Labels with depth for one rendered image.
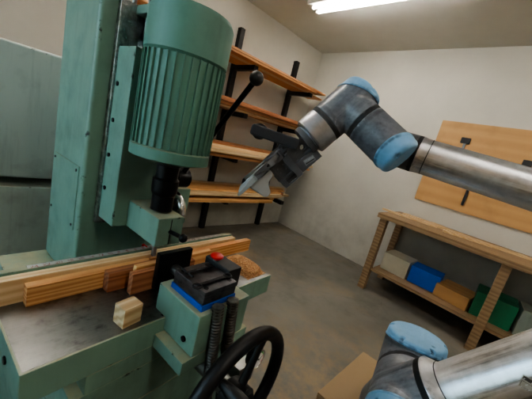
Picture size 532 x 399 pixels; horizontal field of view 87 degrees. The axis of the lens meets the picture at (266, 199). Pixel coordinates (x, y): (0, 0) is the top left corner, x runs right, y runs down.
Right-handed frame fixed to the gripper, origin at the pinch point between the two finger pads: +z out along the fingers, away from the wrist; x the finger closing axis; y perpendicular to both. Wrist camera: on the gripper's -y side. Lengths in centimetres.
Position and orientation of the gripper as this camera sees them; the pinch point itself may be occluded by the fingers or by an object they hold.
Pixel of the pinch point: (238, 187)
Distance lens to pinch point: 68.3
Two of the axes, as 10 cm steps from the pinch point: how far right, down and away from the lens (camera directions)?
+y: 6.5, 7.3, 1.8
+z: -7.6, 6.4, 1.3
